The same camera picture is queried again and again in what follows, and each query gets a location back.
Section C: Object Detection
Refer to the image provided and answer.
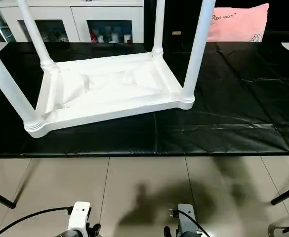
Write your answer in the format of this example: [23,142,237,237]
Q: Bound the grey metal frame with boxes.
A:
[268,223,289,237]

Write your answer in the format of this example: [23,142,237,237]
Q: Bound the black furniture with yellow label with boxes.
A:
[143,0,289,44]

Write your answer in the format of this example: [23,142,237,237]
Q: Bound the pink pillow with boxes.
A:
[206,3,270,43]

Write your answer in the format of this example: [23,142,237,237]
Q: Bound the white plastic table top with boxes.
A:
[25,51,196,138]

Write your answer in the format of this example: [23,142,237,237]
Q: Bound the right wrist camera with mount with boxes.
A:
[170,203,198,237]

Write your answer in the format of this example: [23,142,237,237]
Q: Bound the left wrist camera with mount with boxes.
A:
[67,201,92,237]

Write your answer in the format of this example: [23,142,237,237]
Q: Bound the white plastic table leg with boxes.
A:
[17,0,56,71]
[151,0,166,57]
[0,42,44,132]
[180,0,217,103]

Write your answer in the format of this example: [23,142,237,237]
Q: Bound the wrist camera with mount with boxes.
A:
[170,203,198,237]
[67,201,92,237]

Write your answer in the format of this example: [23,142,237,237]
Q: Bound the black tripod stand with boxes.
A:
[0,185,17,210]

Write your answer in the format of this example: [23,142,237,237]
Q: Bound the black work mat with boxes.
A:
[0,41,289,158]

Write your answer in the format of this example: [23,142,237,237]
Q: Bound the white cabinet with glass doors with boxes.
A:
[0,0,145,44]

